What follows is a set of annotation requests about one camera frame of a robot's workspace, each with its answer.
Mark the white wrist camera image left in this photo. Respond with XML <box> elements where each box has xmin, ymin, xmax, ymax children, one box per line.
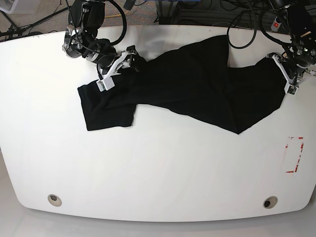
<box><xmin>96</xmin><ymin>45</ymin><xmax>138</xmax><ymax>92</ymax></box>

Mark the left table grommet hole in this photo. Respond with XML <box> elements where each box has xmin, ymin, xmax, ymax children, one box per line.
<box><xmin>47</xmin><ymin>194</ymin><xmax>62</xmax><ymax>207</ymax></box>

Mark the black T-shirt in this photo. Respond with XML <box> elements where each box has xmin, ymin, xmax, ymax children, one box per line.
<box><xmin>78</xmin><ymin>35</ymin><xmax>286</xmax><ymax>134</ymax></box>

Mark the right table grommet hole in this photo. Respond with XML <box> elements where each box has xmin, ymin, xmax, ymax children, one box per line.
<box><xmin>263</xmin><ymin>196</ymin><xmax>278</xmax><ymax>209</ymax></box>

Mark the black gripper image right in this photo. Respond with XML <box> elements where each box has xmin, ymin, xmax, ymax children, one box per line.
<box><xmin>286</xmin><ymin>60</ymin><xmax>309</xmax><ymax>80</ymax></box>

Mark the black tripod leg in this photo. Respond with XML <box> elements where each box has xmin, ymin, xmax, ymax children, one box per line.
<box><xmin>0</xmin><ymin>6</ymin><xmax>72</xmax><ymax>41</ymax></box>

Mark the yellow cable on floor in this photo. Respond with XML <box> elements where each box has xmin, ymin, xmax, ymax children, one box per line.
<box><xmin>106</xmin><ymin>8</ymin><xmax>131</xmax><ymax>19</ymax></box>

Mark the red tape rectangle marking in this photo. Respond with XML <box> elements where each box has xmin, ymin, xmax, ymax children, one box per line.
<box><xmin>283</xmin><ymin>137</ymin><xmax>304</xmax><ymax>173</ymax></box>

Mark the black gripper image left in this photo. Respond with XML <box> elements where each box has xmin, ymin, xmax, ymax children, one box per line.
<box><xmin>96</xmin><ymin>48</ymin><xmax>146</xmax><ymax>73</ymax></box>

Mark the white power strip red switch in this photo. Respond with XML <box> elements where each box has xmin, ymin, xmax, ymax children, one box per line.
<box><xmin>271</xmin><ymin>17</ymin><xmax>282</xmax><ymax>32</ymax></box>

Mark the table grommet hole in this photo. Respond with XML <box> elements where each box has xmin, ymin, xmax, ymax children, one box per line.
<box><xmin>47</xmin><ymin>194</ymin><xmax>62</xmax><ymax>207</ymax></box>
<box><xmin>263</xmin><ymin>196</ymin><xmax>278</xmax><ymax>209</ymax></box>

